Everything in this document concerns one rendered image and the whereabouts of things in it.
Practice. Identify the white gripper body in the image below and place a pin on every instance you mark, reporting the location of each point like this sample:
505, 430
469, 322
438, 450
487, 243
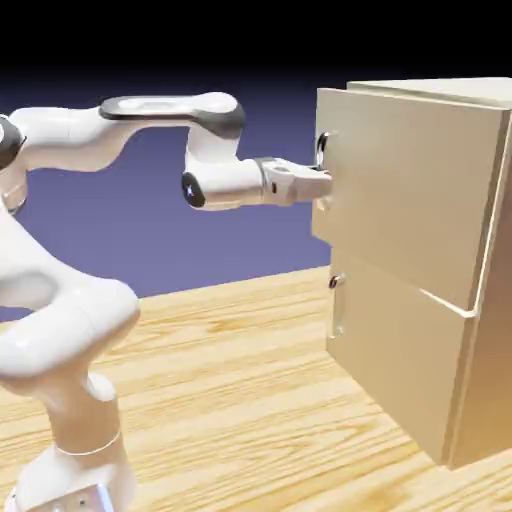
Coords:
310, 183

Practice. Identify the large beige cabinet door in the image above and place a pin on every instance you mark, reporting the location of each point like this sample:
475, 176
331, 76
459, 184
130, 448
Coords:
412, 192

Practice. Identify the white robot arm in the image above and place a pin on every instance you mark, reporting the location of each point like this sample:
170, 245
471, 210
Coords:
72, 132

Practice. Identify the small beige cabinet door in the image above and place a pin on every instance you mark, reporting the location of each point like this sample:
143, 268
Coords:
392, 352

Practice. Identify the beige wooden cabinet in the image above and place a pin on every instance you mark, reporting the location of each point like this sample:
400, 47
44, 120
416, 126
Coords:
494, 280

